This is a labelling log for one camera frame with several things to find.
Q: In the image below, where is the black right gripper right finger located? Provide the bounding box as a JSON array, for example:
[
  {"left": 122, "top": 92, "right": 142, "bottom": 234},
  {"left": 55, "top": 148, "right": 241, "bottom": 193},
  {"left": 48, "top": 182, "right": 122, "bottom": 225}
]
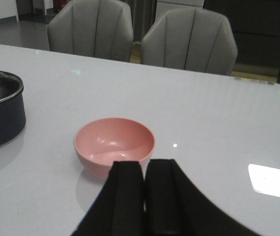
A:
[{"left": 145, "top": 159, "right": 256, "bottom": 236}]

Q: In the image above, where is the grey upholstered chair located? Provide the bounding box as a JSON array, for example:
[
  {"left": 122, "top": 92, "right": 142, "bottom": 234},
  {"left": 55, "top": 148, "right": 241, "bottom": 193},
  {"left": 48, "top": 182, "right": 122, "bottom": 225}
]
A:
[
  {"left": 140, "top": 7, "right": 238, "bottom": 75},
  {"left": 48, "top": 0, "right": 133, "bottom": 62}
]

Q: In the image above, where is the left grey upholstered chair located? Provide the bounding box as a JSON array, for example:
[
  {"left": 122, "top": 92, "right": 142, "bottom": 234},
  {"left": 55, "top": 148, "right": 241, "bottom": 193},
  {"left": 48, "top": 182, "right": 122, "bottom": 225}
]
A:
[{"left": 48, "top": 0, "right": 133, "bottom": 62}]

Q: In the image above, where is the pink plastic bowl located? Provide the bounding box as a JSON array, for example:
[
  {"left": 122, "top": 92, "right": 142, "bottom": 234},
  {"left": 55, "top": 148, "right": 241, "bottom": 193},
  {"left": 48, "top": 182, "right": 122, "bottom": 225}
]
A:
[{"left": 73, "top": 118, "right": 156, "bottom": 178}]

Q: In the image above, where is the dark blue saucepan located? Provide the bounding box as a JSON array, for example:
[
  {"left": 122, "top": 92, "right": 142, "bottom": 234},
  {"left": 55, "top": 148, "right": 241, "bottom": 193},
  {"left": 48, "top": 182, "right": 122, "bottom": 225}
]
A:
[{"left": 0, "top": 70, "right": 27, "bottom": 151}]

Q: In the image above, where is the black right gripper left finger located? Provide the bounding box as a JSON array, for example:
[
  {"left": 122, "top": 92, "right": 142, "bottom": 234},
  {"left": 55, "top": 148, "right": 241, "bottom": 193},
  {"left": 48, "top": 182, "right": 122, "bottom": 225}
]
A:
[{"left": 72, "top": 161, "right": 144, "bottom": 236}]

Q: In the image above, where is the right grey upholstered chair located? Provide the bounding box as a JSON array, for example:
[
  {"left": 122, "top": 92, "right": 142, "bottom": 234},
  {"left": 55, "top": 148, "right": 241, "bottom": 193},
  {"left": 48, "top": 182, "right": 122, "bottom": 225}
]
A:
[{"left": 140, "top": 7, "right": 238, "bottom": 75}]

